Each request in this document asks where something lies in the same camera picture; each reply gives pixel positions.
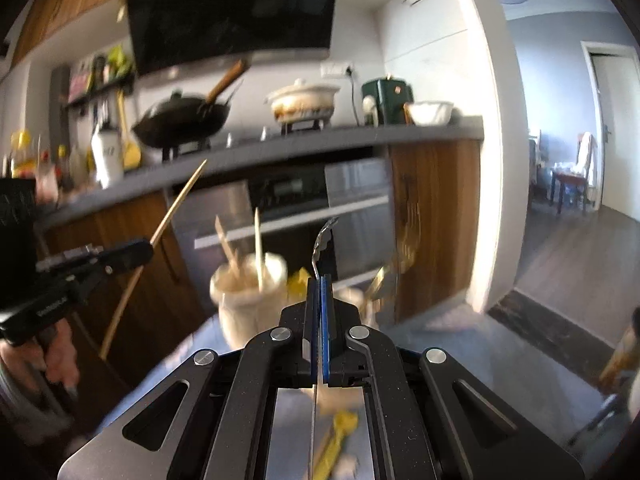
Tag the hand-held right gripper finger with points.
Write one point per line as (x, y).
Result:
(325, 320)
(312, 320)

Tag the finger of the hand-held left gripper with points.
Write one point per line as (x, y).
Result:
(127, 251)
(120, 266)

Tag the yellow plastic spoon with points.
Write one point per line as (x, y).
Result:
(342, 422)
(300, 280)

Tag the cream floral ceramic utensil holder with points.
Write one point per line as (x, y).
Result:
(250, 305)

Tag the silver metal spoon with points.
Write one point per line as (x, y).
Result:
(322, 247)

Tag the person's left forearm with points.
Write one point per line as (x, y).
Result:
(20, 400)

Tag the person's left hand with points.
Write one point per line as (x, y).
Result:
(57, 355)

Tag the wooden cabinet door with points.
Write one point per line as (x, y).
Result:
(130, 320)
(440, 220)

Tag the white tumbler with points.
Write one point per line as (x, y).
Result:
(107, 157)

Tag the yellow plastic ladle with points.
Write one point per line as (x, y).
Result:
(131, 152)

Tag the blue cartoon printed cloth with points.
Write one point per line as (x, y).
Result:
(450, 332)

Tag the stainless built-in oven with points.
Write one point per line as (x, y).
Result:
(355, 195)

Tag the grey kitchen countertop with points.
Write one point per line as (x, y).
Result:
(300, 147)

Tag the yellow green snack bag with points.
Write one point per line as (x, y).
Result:
(120, 60)

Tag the black gas hob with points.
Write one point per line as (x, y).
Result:
(305, 126)

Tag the white clay casserole pot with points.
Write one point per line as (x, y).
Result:
(305, 97)

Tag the green kitchen appliance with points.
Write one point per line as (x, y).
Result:
(387, 100)

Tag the white bowl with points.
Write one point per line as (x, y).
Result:
(427, 112)

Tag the wooden upper cabinet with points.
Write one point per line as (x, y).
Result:
(60, 5)

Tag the black range hood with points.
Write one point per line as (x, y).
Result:
(230, 10)

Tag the small dark wooden table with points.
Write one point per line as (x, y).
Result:
(567, 180)

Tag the grey metal rod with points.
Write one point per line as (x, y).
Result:
(595, 420)

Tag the brown stained jar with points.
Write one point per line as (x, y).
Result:
(615, 365)

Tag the chair with white cloth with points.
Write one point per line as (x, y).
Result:
(586, 160)

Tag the white room door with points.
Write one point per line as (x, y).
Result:
(617, 130)

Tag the black wall shelf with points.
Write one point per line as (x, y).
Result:
(100, 91)

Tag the white wall socket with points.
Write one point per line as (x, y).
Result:
(336, 70)

